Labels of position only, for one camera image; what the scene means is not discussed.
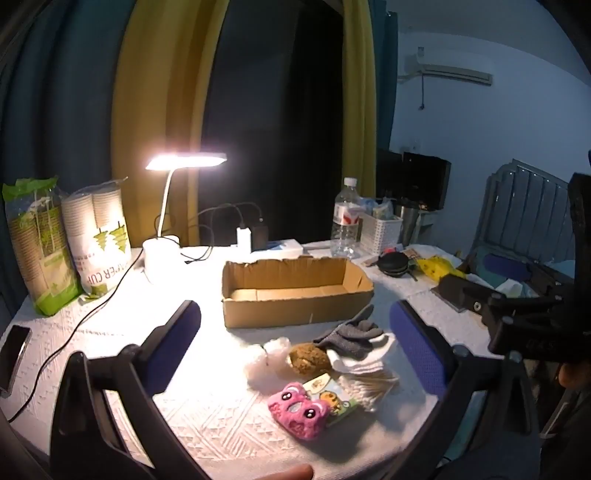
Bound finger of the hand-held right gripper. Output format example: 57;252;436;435
431;274;566;326

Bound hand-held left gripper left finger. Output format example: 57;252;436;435
50;300;213;480

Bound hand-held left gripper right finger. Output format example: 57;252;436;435
389;300;541;480

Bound white towel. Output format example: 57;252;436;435
325;332;398;374

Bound grey gloves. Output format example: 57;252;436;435
314;305;384;361

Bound cotton swab pack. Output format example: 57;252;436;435
337;371;400;412

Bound cartoon card pack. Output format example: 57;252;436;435
302;373;360;428

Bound cardboard box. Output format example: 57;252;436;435
222;256;375;329

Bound brown sponge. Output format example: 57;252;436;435
288;342;334;376

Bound pink plush toy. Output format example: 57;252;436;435
268;382;331;440

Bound person's left hand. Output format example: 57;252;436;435
256;464;315;480

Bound yellow packet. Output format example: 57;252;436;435
417;256;467;282

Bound blue cushion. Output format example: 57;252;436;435
484;254;533;281

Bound white desk lamp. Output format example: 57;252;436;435
142;152;228;283

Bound black round case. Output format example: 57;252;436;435
378;251;409;278

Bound white embossed tablecloth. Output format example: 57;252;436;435
0;242;495;480

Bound metal tumbler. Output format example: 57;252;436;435
397;198;419;247

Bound white plastic basket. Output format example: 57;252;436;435
359;210;403;256

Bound grey slatted headboard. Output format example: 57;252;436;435
471;159;575;273

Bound black appliance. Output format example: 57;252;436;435
376;148;452;210

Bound white paper cup pack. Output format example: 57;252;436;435
61;179;132;298

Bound black charger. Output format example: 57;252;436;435
250;217;269;250

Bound clear water bottle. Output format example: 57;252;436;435
331;176;363;259

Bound green paper cup pack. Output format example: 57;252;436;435
2;176;84;317

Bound black smartphone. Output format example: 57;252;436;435
0;325;33;398

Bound white air conditioner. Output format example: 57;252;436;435
399;50;494;86

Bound yellow curtain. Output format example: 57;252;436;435
342;0;377;199
112;0;229;245

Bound dark window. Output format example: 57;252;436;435
198;0;345;245

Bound dark curtain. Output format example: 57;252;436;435
369;0;399;152
0;0;134;208

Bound long black cable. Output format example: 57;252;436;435
7;251;146;423

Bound black charging cable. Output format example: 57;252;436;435
238;202;265;224
182;202;245;265

